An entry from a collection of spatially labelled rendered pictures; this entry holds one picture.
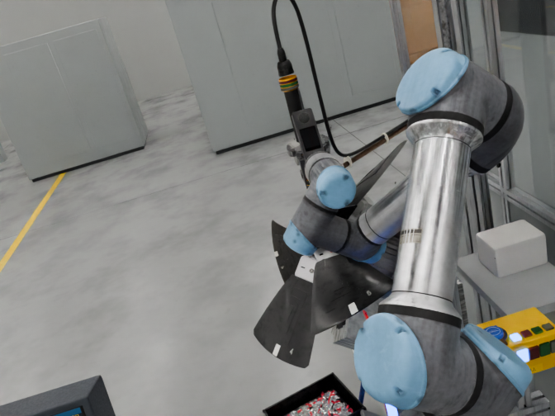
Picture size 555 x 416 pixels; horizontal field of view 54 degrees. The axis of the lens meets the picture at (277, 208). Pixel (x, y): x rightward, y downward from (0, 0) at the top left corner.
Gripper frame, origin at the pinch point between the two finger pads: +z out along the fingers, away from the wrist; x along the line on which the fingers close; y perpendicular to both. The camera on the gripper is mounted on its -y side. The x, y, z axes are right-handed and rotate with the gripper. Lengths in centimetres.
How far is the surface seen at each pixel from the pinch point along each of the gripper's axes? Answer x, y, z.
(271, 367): -33, 151, 111
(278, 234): -11, 38, 31
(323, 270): -4.3, 32.0, -10.3
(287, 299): -14.9, 44.7, 2.0
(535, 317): 35, 43, -38
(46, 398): -67, 26, -36
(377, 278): 6.4, 31.6, -22.1
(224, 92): -11, 78, 554
